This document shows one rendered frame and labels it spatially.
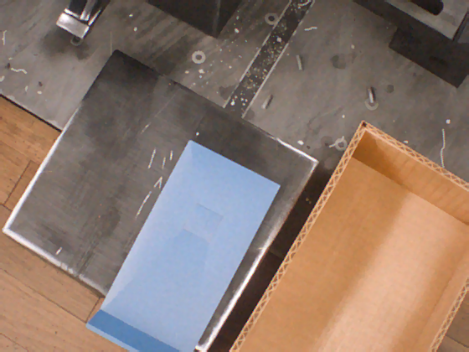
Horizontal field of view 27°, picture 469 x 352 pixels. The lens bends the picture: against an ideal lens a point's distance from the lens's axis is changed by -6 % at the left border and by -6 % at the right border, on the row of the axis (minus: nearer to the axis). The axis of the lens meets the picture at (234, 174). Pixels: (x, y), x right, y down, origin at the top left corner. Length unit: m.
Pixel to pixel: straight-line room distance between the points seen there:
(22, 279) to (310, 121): 0.24
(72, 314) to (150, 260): 0.07
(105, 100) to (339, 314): 0.23
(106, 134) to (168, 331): 0.15
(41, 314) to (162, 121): 0.17
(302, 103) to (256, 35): 0.06
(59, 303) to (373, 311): 0.23
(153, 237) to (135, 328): 0.07
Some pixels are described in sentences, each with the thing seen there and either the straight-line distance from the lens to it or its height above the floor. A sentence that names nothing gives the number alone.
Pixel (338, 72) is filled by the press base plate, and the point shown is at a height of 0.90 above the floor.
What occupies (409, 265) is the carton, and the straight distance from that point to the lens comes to 0.73.
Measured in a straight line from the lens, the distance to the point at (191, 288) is 0.69.
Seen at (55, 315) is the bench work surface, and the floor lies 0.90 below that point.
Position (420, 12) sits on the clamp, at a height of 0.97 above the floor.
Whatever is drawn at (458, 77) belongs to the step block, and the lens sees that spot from 0.76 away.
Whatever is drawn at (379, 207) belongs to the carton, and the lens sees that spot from 0.73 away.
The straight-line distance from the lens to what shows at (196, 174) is 0.70.
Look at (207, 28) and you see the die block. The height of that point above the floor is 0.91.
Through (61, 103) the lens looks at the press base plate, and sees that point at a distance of 0.75.
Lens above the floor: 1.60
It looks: 75 degrees down
